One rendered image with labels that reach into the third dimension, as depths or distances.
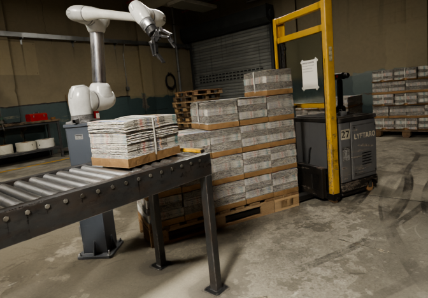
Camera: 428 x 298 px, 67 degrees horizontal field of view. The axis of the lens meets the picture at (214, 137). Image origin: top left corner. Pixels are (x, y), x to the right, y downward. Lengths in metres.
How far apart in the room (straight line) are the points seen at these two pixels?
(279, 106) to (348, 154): 0.86
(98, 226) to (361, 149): 2.50
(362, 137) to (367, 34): 5.61
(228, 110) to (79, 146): 1.18
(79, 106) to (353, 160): 2.51
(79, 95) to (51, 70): 6.84
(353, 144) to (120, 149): 2.40
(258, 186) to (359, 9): 6.76
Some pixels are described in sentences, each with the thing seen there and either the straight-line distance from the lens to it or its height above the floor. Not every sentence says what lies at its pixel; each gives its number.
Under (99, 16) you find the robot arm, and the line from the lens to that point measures 2.46.
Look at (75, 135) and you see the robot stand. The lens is 2.52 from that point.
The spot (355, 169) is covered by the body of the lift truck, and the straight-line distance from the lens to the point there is 3.48.
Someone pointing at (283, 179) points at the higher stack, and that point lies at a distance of 3.09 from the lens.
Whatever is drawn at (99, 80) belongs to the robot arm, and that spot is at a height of 1.30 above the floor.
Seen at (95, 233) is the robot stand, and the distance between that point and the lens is 2.66.
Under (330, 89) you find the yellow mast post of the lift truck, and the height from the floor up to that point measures 1.07.
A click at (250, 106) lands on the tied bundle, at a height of 0.99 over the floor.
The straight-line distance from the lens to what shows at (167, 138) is 1.77.
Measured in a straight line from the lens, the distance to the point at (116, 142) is 1.63.
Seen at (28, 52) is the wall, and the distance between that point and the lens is 9.22.
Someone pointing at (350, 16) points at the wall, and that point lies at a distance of 9.09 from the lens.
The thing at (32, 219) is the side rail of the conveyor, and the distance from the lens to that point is 1.31.
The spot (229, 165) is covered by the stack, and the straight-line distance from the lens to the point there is 2.73.
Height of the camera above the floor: 1.11
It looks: 7 degrees down
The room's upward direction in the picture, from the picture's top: 5 degrees counter-clockwise
